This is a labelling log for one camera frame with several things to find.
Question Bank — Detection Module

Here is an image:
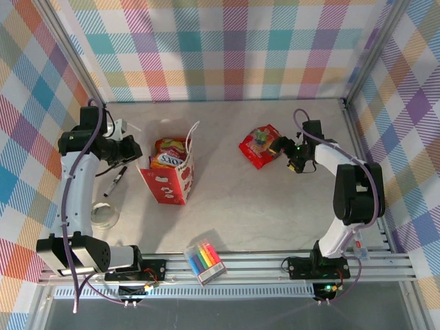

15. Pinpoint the aluminium side rail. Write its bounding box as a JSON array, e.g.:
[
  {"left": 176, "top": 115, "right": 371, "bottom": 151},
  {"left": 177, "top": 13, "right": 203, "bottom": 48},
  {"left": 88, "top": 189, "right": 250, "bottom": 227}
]
[{"left": 342, "top": 98, "right": 399, "bottom": 254}]

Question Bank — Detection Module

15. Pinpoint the circuit board with led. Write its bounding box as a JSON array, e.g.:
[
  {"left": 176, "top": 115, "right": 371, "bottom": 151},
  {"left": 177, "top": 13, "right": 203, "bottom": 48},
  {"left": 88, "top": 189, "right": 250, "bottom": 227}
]
[
  {"left": 118, "top": 281, "right": 161, "bottom": 300},
  {"left": 314, "top": 282, "right": 344, "bottom": 298}
]

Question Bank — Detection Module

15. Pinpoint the pack of coloured markers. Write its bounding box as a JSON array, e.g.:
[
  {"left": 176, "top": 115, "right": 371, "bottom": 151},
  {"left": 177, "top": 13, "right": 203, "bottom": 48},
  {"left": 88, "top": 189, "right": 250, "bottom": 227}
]
[{"left": 183, "top": 239, "right": 228, "bottom": 287}]

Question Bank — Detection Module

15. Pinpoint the red snack bag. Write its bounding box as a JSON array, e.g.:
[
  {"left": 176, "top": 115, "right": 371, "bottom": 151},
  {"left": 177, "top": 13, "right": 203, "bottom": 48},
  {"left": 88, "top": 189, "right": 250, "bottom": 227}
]
[{"left": 239, "top": 124, "right": 283, "bottom": 170}]

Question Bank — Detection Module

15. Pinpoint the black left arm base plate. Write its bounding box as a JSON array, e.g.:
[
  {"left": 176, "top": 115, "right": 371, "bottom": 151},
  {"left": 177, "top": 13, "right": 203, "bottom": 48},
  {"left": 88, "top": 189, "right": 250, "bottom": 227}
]
[{"left": 104, "top": 258, "right": 167, "bottom": 281}]

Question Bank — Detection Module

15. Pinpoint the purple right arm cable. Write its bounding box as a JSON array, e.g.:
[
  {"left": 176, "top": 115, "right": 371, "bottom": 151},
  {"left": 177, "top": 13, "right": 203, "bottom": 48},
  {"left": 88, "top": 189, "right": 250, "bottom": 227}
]
[{"left": 292, "top": 108, "right": 383, "bottom": 305}]

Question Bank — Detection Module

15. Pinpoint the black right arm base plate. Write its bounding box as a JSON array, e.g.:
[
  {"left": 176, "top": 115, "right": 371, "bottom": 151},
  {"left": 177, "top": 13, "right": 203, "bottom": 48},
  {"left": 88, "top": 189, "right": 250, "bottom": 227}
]
[{"left": 287, "top": 256, "right": 351, "bottom": 280}]

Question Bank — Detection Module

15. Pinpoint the aluminium frame post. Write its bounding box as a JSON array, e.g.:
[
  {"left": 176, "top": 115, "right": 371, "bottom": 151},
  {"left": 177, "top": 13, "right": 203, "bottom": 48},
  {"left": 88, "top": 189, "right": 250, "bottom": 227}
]
[
  {"left": 343, "top": 0, "right": 413, "bottom": 106},
  {"left": 33, "top": 0, "right": 106, "bottom": 109}
]

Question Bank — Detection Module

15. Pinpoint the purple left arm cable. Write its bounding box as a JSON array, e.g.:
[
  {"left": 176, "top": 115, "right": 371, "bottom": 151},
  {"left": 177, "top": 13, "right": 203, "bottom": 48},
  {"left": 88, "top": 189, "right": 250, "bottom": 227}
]
[{"left": 60, "top": 98, "right": 145, "bottom": 314}]

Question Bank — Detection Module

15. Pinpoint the right circuit board with LED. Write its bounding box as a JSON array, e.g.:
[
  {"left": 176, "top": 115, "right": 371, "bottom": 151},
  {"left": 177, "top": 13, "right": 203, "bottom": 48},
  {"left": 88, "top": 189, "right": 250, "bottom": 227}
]
[{"left": 314, "top": 282, "right": 344, "bottom": 298}]

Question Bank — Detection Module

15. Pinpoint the red paper bag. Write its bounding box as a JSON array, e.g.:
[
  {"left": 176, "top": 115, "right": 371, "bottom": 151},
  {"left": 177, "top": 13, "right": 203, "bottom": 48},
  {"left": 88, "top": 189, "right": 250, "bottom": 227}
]
[{"left": 139, "top": 120, "right": 201, "bottom": 206}]

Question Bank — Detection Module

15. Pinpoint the left circuit board with LED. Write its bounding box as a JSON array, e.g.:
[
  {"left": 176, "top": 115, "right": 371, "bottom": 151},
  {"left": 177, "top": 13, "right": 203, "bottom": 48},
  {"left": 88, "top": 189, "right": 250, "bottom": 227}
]
[{"left": 118, "top": 281, "right": 161, "bottom": 300}]

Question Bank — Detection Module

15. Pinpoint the aluminium front rail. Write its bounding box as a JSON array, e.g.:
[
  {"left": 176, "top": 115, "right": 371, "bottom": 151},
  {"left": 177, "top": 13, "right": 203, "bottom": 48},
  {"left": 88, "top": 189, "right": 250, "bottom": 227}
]
[{"left": 37, "top": 251, "right": 419, "bottom": 286}]

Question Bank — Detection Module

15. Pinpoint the orange Fox's fruits candy bag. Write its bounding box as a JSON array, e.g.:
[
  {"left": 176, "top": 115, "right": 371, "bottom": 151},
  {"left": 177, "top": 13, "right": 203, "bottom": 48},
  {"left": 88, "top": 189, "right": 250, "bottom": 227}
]
[{"left": 154, "top": 137, "right": 189, "bottom": 155}]

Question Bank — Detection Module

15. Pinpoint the black marker pen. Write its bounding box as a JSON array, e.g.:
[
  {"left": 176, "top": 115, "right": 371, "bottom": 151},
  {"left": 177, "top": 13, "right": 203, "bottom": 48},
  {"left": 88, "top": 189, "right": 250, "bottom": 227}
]
[{"left": 103, "top": 166, "right": 129, "bottom": 198}]

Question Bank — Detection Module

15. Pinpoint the grey slotted cable duct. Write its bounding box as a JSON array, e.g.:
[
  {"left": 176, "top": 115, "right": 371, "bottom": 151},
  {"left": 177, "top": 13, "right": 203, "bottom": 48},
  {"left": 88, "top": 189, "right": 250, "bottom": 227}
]
[{"left": 54, "top": 283, "right": 317, "bottom": 300}]

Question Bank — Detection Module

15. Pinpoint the clear tape roll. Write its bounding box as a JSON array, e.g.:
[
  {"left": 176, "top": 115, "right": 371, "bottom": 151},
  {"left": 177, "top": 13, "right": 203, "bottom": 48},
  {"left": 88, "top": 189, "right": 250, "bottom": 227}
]
[{"left": 90, "top": 202, "right": 121, "bottom": 230}]

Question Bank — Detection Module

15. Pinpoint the purple Fox's candy bag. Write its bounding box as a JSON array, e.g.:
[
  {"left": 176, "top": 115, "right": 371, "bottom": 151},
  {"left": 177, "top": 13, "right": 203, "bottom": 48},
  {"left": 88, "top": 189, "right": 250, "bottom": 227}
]
[{"left": 149, "top": 151, "right": 188, "bottom": 169}]

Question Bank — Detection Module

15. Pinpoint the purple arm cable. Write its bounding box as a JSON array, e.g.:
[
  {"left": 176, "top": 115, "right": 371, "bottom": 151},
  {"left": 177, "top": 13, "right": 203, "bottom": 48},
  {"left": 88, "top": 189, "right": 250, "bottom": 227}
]
[
  {"left": 60, "top": 98, "right": 145, "bottom": 314},
  {"left": 292, "top": 108, "right": 383, "bottom": 305}
]

